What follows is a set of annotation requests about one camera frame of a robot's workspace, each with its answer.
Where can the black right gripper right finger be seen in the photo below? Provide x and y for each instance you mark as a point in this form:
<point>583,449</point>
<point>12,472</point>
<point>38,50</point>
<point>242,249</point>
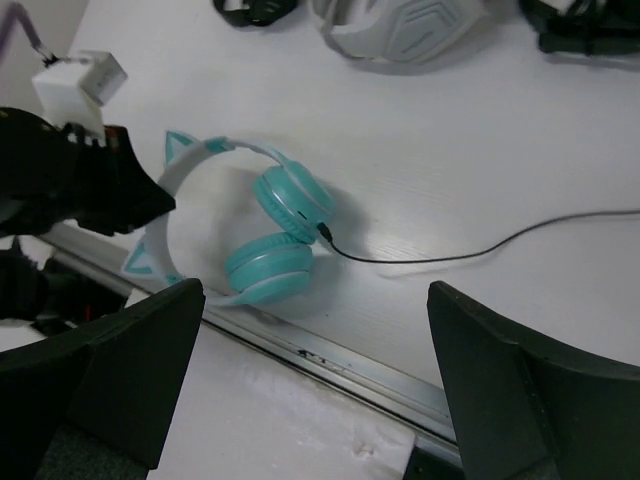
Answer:
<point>526,406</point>

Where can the small black headphones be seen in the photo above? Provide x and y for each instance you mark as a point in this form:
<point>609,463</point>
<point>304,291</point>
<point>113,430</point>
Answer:
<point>255,13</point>

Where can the aluminium table rail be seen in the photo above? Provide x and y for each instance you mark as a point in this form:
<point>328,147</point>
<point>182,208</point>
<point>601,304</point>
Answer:
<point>415,403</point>

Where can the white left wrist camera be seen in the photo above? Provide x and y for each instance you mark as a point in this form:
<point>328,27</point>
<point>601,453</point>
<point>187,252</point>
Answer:
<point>73,90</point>

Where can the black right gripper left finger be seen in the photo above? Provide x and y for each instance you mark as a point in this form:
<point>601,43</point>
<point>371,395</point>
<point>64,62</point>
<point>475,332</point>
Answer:
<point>97,402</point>

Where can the large black headset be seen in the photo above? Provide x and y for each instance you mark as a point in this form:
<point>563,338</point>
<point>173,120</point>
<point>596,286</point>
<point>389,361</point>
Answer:
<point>589,28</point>

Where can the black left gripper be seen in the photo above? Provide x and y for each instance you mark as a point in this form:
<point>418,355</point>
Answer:
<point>51,174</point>

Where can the white grey gaming headset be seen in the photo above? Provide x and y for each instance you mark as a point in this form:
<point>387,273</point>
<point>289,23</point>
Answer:
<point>410,31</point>

